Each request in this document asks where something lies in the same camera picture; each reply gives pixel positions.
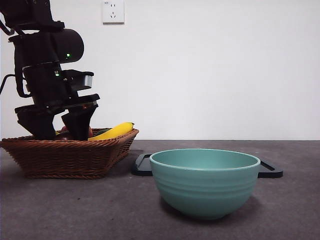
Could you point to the teal ceramic bowl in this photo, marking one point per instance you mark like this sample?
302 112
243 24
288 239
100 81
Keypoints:
205 190

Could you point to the green vegetable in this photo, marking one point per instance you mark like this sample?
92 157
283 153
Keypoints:
102 131

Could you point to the brown wicker basket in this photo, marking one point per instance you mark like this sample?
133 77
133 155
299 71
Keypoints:
67 160

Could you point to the yellow banana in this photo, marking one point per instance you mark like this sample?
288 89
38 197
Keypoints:
117 130

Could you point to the red apple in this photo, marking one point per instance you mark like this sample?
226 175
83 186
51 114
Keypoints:
90 131

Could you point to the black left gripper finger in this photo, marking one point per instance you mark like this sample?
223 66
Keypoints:
80 125
40 127

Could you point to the dark red plum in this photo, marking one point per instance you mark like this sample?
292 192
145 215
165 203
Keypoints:
64 137

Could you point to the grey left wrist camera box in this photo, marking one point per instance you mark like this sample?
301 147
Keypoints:
87 81

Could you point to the white wall socket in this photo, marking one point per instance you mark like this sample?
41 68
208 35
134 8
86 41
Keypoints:
120 20

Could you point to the black rectangular tray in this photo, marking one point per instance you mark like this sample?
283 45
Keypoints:
141 170

